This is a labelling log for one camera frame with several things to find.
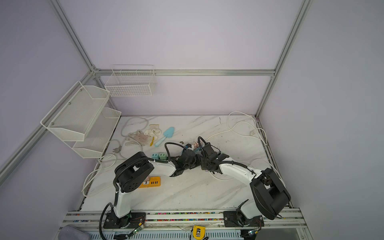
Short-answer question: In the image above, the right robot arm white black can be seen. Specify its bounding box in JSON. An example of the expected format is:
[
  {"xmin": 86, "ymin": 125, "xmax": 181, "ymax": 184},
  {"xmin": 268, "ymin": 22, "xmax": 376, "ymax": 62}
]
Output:
[{"xmin": 198, "ymin": 137, "xmax": 291, "ymax": 226}]

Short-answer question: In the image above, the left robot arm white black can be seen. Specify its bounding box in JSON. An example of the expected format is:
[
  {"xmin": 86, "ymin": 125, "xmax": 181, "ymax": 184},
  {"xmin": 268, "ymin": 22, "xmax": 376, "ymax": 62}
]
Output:
[{"xmin": 99, "ymin": 143, "xmax": 202, "ymax": 229}]

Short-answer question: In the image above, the green adapter on black strip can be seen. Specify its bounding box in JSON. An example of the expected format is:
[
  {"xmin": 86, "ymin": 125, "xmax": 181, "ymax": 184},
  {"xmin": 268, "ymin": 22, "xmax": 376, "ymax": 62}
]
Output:
[{"xmin": 159, "ymin": 153, "xmax": 168, "ymax": 160}]

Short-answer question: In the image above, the light blue brush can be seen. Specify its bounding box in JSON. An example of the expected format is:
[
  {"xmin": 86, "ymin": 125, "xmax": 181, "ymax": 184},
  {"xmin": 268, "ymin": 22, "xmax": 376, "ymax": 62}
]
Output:
[{"xmin": 155, "ymin": 127, "xmax": 175, "ymax": 147}]

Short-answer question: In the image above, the teal adapter on black strip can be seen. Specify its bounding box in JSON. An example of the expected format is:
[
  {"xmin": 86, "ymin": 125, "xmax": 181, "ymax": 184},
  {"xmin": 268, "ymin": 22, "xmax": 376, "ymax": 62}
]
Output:
[{"xmin": 152, "ymin": 153, "xmax": 160, "ymax": 160}]

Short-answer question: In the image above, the orange power strip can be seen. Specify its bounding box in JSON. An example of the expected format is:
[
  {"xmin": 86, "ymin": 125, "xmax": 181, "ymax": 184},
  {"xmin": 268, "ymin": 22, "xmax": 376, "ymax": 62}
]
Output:
[{"xmin": 139, "ymin": 176, "xmax": 161, "ymax": 188}]

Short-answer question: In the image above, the beige power strip bundle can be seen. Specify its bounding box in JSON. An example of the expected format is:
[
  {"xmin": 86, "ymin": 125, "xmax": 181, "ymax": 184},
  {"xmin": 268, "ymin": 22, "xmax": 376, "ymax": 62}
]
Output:
[{"xmin": 126, "ymin": 125, "xmax": 162, "ymax": 146}]

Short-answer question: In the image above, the yellow tape measure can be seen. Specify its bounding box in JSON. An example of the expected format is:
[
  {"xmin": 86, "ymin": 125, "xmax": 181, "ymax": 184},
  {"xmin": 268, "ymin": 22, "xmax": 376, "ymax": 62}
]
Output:
[{"xmin": 190, "ymin": 225, "xmax": 206, "ymax": 240}]

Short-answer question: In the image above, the white mesh two-tier shelf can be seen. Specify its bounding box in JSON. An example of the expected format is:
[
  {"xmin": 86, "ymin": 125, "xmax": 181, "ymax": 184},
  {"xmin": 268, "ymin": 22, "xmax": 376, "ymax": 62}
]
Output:
[{"xmin": 41, "ymin": 82, "xmax": 121, "ymax": 159}]

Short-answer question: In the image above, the grey cloth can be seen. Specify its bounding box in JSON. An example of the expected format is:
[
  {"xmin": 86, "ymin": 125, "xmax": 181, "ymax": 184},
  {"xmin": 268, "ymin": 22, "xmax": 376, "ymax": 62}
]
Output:
[{"xmin": 58, "ymin": 226, "xmax": 91, "ymax": 240}]

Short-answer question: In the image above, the white power cable right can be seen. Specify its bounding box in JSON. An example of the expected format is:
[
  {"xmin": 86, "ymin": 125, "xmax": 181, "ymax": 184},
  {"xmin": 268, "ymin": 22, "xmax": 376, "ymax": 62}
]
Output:
[{"xmin": 203, "ymin": 111, "xmax": 286, "ymax": 184}]

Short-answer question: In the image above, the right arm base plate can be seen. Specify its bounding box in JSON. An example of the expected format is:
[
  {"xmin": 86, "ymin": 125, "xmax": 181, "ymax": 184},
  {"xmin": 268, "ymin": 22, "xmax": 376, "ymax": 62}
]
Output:
[{"xmin": 223, "ymin": 211, "xmax": 265, "ymax": 228}]

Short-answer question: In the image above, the grey cable with plug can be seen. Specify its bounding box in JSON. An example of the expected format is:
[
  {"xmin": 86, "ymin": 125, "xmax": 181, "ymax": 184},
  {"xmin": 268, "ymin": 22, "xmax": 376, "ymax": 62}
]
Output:
[{"xmin": 112, "ymin": 116, "xmax": 150, "ymax": 161}]

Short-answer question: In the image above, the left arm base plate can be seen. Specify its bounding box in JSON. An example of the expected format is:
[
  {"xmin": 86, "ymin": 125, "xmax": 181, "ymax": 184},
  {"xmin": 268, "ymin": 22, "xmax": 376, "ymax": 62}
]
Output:
[{"xmin": 103, "ymin": 212, "xmax": 146, "ymax": 229}]

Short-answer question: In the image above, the aluminium rail base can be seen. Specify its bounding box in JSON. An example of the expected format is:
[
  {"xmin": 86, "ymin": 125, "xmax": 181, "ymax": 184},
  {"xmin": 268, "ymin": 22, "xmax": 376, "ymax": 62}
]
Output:
[{"xmin": 60, "ymin": 208, "xmax": 313, "ymax": 240}]

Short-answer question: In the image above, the white wire basket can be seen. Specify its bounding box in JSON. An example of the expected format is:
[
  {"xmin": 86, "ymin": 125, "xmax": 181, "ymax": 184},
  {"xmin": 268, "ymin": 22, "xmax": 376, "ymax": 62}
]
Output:
[{"xmin": 105, "ymin": 65, "xmax": 157, "ymax": 97}]

